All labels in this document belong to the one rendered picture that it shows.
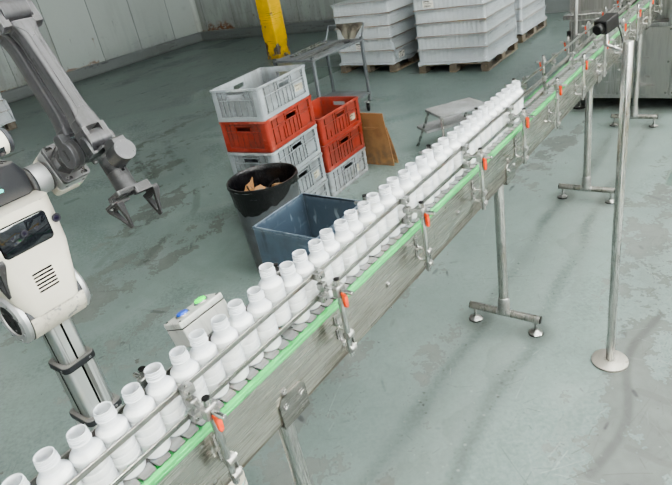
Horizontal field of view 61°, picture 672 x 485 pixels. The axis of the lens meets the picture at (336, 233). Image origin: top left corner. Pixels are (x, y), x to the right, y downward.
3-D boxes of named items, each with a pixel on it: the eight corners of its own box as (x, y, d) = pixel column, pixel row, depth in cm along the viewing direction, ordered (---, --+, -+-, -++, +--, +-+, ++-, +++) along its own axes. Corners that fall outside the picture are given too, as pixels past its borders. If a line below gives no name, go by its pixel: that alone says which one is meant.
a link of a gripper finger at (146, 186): (172, 206, 158) (154, 177, 157) (152, 216, 153) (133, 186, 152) (161, 215, 162) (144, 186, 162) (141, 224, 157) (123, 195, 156)
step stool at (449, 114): (459, 133, 549) (456, 91, 530) (494, 150, 495) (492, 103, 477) (415, 146, 539) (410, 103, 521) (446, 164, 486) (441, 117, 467)
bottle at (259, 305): (263, 337, 144) (247, 283, 136) (285, 337, 142) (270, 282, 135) (254, 353, 139) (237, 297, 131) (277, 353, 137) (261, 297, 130)
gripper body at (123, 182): (151, 184, 156) (137, 160, 155) (120, 197, 148) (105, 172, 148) (141, 192, 160) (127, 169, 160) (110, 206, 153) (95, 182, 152)
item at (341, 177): (333, 198, 463) (328, 173, 453) (293, 194, 486) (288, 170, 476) (370, 169, 507) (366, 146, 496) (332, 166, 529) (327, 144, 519)
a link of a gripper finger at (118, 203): (152, 216, 153) (134, 186, 152) (130, 227, 148) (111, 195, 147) (142, 224, 157) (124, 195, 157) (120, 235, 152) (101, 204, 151)
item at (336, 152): (328, 173, 454) (323, 147, 444) (288, 170, 476) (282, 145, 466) (366, 145, 497) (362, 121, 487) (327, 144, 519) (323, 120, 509)
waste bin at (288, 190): (287, 288, 354) (264, 195, 325) (237, 275, 380) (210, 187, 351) (330, 252, 384) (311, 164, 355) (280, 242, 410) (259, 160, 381)
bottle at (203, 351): (235, 388, 129) (215, 330, 121) (214, 405, 125) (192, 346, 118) (220, 378, 133) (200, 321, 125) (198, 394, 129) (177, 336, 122)
